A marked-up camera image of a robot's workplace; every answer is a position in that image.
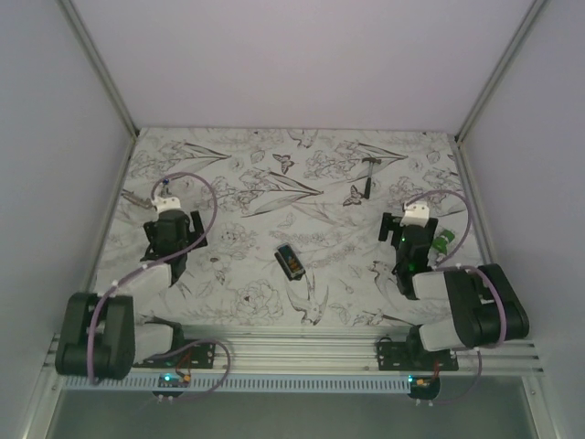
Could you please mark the right small circuit board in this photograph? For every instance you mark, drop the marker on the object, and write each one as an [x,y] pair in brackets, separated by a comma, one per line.
[421,382]

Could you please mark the aluminium rail frame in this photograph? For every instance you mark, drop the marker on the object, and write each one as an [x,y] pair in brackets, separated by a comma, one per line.
[328,350]

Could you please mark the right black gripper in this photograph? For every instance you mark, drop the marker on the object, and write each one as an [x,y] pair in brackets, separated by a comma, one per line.
[388,223]

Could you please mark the green plastic connector part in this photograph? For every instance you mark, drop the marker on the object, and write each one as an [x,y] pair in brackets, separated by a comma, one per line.
[442,241]

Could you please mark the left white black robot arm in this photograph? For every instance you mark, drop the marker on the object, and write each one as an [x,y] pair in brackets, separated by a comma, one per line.
[103,335]

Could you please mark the small black hammer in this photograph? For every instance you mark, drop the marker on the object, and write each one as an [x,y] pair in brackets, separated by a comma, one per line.
[371,161]

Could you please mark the floral patterned table mat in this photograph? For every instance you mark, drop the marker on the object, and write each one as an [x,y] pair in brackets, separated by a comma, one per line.
[261,188]

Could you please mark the metal clip with blue bead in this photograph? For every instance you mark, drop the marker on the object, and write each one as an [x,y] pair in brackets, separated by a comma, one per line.
[141,199]

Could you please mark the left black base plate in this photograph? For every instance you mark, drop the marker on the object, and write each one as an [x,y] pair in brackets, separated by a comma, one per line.
[201,356]

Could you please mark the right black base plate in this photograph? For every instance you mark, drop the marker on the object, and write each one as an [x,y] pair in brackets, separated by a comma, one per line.
[410,356]

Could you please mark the black fuse box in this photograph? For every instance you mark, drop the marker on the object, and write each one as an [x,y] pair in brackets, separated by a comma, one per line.
[289,262]

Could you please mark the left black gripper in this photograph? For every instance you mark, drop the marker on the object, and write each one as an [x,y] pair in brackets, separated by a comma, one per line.
[196,235]

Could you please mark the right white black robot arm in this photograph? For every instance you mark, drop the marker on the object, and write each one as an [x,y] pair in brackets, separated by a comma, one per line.
[446,309]

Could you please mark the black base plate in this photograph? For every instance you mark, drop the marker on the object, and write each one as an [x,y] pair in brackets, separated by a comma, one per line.
[201,356]
[410,356]

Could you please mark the small circuit board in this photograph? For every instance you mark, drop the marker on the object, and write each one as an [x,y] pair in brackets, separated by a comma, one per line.
[173,380]
[421,382]

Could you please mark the grey slotted cable duct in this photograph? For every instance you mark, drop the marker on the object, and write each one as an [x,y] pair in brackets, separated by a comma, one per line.
[240,382]

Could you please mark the left small circuit board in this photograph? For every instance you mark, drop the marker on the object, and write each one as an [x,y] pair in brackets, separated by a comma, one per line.
[173,380]

